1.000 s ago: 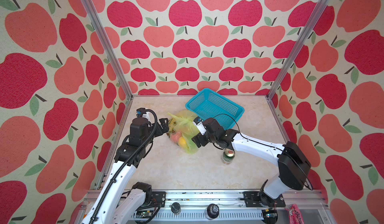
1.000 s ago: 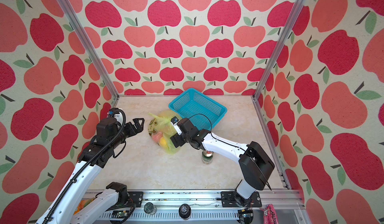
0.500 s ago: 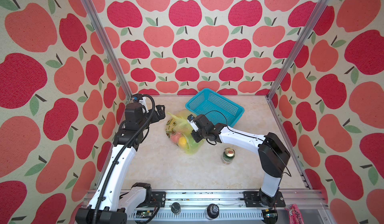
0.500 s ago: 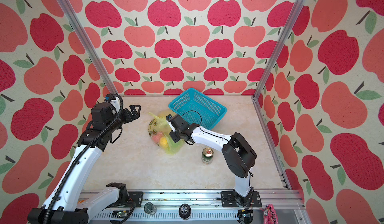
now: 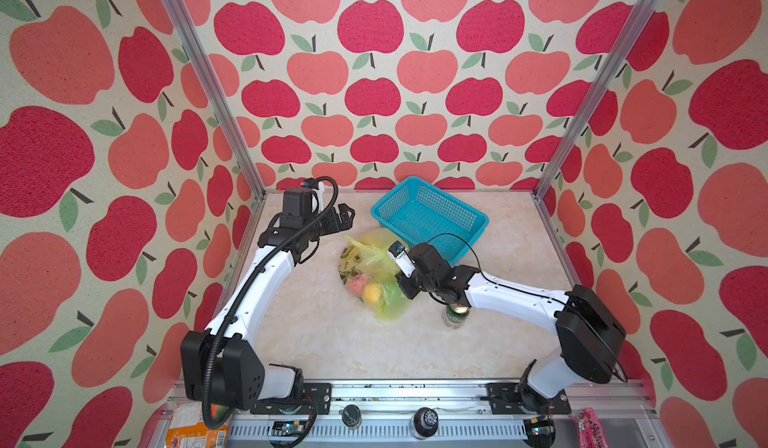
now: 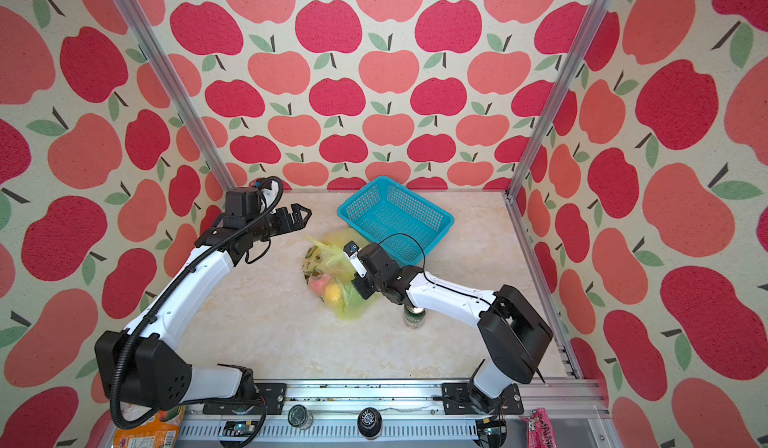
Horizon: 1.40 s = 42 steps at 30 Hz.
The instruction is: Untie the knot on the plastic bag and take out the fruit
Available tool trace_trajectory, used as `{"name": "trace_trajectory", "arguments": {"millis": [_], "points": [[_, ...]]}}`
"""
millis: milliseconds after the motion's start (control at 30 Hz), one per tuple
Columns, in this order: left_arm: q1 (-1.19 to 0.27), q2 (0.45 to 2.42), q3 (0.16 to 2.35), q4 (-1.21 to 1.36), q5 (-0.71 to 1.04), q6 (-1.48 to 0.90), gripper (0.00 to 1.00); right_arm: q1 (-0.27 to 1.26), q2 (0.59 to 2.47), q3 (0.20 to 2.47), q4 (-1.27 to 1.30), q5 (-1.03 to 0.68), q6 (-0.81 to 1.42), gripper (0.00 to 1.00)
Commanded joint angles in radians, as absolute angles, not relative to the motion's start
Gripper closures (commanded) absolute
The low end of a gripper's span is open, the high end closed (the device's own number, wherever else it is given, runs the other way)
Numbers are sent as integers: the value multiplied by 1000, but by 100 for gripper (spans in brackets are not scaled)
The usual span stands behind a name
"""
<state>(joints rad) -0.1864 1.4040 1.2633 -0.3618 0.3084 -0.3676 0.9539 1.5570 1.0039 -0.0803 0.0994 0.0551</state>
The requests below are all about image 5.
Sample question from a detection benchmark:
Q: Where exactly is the yellow plastic avocado-print bag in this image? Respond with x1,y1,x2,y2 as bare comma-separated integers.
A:
338,228,410,321

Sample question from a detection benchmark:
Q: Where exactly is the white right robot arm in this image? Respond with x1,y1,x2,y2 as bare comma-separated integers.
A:
388,242,627,414

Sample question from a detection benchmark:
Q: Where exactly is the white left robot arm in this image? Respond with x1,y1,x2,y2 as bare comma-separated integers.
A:
180,203,355,419

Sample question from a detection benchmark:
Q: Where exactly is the pink toy fruit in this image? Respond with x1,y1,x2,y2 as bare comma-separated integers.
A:
345,273,371,297

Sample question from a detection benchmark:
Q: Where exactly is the green drink can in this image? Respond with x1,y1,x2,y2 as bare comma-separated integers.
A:
443,304,470,329

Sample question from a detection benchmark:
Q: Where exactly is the yellow toy mango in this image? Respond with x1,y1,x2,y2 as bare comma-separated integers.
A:
362,283,385,306

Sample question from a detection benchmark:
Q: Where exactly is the teal plastic mesh basket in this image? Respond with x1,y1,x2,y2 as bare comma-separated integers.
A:
370,177,489,265

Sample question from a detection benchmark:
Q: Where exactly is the black round knob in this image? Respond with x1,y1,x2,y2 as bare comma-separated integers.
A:
409,407,439,440

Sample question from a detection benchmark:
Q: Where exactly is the pink snack packet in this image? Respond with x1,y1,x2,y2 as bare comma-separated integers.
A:
570,408,608,448

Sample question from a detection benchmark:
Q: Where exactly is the orange snack packet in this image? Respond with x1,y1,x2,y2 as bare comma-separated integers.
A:
165,402,231,448

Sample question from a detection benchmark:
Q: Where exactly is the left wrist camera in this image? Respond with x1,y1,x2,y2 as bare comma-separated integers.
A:
279,179,327,230

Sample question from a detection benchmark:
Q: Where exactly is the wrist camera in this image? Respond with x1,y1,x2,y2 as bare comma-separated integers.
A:
279,179,327,230
388,241,415,278

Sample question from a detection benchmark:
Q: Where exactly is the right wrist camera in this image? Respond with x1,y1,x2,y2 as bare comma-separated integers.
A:
388,241,415,278

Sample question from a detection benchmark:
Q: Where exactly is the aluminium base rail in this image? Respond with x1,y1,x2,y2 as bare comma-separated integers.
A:
155,378,667,448

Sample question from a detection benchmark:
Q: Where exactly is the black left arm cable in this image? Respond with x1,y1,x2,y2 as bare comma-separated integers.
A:
200,176,340,431

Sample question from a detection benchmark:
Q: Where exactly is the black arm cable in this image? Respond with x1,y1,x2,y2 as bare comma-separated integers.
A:
419,232,628,383
200,176,340,431

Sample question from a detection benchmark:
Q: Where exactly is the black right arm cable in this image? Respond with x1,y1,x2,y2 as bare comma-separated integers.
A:
419,232,628,383

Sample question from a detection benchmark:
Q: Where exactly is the aluminium frame post left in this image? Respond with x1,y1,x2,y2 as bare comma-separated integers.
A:
161,0,266,203

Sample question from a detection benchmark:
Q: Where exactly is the aluminium frame post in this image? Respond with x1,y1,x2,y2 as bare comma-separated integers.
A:
161,0,266,203
532,0,661,202

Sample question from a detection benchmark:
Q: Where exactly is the aluminium frame post right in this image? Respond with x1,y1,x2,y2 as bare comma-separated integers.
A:
532,0,661,202

